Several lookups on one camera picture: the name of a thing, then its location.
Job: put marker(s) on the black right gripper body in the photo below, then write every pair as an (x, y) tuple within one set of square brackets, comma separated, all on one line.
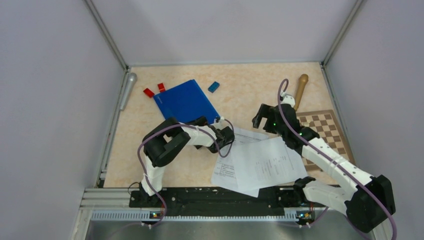
[(272, 123)]

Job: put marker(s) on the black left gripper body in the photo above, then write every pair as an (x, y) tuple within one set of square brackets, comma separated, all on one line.
[(211, 150)]

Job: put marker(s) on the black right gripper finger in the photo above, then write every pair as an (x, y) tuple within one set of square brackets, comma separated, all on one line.
[(257, 120), (266, 111)]

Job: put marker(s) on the English printed paper sheet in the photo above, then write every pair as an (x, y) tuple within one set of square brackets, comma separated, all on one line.
[(266, 163)]

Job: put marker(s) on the blue clip file folder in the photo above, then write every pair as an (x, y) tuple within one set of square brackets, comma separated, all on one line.
[(186, 102)]

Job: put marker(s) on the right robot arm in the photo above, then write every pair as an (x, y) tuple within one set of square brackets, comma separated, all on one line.
[(365, 200)]

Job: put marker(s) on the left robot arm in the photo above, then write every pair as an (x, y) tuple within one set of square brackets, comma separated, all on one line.
[(163, 144)]

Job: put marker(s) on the red block near folder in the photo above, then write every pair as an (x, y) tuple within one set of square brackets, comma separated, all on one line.
[(161, 87)]

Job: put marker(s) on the Chinese printed paper sheet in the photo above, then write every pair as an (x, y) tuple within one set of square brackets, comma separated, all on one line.
[(224, 175)]

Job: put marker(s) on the wooden chessboard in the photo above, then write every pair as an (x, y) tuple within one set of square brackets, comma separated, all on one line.
[(325, 123)]

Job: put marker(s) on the blue block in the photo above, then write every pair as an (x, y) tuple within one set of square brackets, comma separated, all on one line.
[(213, 87)]

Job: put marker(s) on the red block far left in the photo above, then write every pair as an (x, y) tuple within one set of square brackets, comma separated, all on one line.
[(149, 93)]

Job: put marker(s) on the silver microphone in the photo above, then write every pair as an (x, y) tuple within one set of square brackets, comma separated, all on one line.
[(129, 85)]

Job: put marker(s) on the wooden pestle handle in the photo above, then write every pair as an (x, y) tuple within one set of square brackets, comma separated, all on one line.
[(302, 82)]

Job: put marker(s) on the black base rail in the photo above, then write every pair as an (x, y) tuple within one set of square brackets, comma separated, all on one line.
[(220, 202)]

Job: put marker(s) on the aluminium frame rail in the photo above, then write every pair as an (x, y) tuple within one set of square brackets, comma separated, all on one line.
[(112, 204)]

